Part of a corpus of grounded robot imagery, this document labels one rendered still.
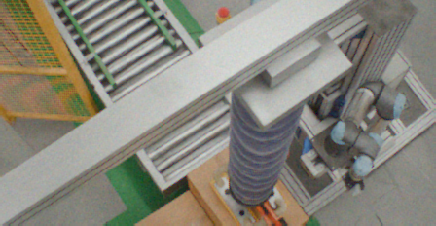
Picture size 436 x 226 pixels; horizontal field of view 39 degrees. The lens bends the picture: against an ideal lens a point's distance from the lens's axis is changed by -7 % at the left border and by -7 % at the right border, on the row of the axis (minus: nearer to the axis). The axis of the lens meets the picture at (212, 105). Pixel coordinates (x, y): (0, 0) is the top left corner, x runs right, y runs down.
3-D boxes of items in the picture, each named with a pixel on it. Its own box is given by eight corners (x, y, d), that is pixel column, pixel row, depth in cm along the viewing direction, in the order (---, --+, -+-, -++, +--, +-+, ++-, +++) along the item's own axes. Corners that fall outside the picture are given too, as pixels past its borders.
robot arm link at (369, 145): (364, 126, 272) (352, 147, 269) (385, 137, 270) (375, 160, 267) (360, 131, 280) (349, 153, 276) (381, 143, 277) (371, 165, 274)
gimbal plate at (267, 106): (198, 45, 179) (197, 37, 175) (285, -8, 185) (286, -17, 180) (262, 132, 171) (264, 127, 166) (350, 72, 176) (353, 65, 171)
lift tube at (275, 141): (216, 162, 294) (213, 44, 177) (261, 132, 299) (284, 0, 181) (247, 206, 288) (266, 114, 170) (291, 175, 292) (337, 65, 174)
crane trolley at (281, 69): (234, 45, 175) (235, 29, 166) (281, 16, 178) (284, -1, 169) (270, 92, 170) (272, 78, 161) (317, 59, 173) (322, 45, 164)
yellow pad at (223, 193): (208, 182, 347) (208, 180, 343) (224, 172, 349) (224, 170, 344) (244, 235, 338) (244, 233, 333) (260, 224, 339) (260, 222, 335)
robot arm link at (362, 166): (377, 159, 265) (368, 176, 263) (371, 166, 276) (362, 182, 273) (360, 150, 267) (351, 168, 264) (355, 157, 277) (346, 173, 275)
